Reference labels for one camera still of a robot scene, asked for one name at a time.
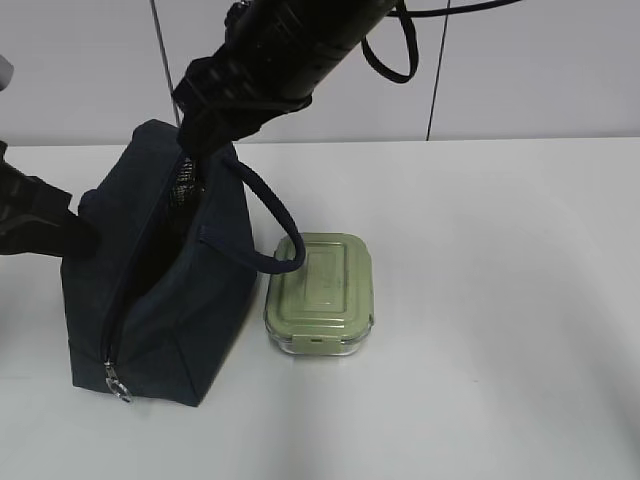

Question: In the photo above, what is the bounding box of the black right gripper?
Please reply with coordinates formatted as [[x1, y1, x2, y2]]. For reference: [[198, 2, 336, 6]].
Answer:
[[172, 56, 312, 160]]

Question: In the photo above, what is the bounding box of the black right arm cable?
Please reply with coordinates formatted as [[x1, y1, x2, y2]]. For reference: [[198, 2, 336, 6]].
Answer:
[[360, 0, 526, 85]]

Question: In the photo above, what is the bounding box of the green lidded glass container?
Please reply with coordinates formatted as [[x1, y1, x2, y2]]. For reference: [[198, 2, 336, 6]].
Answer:
[[264, 232, 374, 356]]

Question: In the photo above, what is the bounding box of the dark blue lunch bag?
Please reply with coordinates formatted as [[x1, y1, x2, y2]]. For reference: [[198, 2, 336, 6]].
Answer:
[[61, 120, 306, 407]]

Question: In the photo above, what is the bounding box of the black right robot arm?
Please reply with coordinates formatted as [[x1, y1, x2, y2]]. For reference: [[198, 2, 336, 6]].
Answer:
[[173, 1, 395, 159]]

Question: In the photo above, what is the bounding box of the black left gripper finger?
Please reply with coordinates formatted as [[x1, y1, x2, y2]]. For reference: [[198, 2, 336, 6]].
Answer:
[[1, 164, 100, 258]]

